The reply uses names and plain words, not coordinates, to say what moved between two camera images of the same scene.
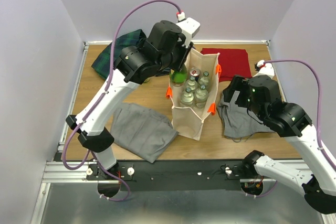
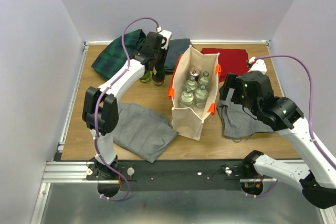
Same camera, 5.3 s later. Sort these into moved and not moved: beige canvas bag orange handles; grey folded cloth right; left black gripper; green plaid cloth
Moved: left black gripper
Not moved: grey folded cloth right; green plaid cloth; beige canvas bag orange handles
